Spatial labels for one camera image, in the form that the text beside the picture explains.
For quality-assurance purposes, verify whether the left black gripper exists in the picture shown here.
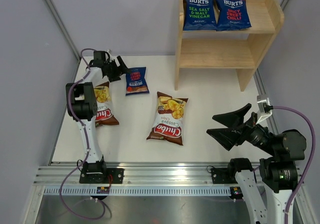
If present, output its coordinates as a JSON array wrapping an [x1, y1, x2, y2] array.
[[104, 56, 131, 82]]

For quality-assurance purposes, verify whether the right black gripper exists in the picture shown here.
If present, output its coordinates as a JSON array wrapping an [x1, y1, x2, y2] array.
[[208, 102, 279, 157]]

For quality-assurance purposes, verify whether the blue Burts chilli bag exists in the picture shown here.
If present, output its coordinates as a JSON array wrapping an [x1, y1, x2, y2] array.
[[215, 0, 251, 31], [125, 67, 150, 96]]

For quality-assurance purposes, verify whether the large Chuba cassava chips bag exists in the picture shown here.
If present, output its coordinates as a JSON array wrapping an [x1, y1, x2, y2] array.
[[147, 91, 188, 146]]

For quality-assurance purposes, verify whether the blue Burts sea salt bag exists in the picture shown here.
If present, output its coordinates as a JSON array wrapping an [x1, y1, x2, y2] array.
[[183, 0, 217, 31]]

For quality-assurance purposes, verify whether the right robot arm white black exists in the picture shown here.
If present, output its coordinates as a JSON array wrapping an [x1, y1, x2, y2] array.
[[207, 103, 307, 224]]

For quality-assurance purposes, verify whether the left Chuba cassava chips bag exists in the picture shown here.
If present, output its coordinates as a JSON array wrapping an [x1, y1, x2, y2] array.
[[94, 82, 119, 127]]

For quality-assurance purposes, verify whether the wooden two-tier shelf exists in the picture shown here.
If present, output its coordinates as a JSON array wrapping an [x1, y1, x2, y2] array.
[[174, 0, 285, 91]]

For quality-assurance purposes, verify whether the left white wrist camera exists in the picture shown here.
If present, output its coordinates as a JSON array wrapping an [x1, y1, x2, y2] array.
[[106, 49, 117, 60]]

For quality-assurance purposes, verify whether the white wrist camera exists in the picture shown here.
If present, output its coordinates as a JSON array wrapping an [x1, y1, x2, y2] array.
[[256, 94, 273, 124], [106, 49, 117, 60]]

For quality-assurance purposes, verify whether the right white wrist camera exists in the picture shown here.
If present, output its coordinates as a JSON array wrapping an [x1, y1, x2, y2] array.
[[256, 94, 273, 124]]

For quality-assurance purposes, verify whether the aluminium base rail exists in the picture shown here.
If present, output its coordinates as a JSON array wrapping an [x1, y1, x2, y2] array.
[[32, 163, 238, 197]]

